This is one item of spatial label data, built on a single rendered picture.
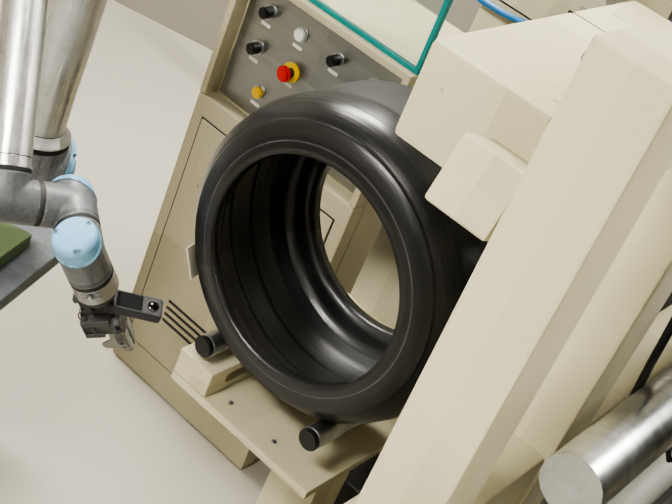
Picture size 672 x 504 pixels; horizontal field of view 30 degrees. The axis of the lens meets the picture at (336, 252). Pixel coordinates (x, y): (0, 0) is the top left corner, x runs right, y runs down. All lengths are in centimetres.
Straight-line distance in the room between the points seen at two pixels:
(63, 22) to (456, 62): 123
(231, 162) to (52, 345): 160
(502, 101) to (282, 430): 105
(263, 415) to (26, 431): 112
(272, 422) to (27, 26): 89
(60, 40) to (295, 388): 91
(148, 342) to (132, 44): 214
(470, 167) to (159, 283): 210
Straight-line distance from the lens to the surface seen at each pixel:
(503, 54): 168
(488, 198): 150
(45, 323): 379
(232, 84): 325
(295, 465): 238
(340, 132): 207
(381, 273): 255
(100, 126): 481
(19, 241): 298
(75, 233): 240
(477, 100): 161
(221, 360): 244
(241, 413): 244
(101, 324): 256
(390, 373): 211
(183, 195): 337
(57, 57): 271
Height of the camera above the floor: 235
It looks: 31 degrees down
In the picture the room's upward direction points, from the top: 23 degrees clockwise
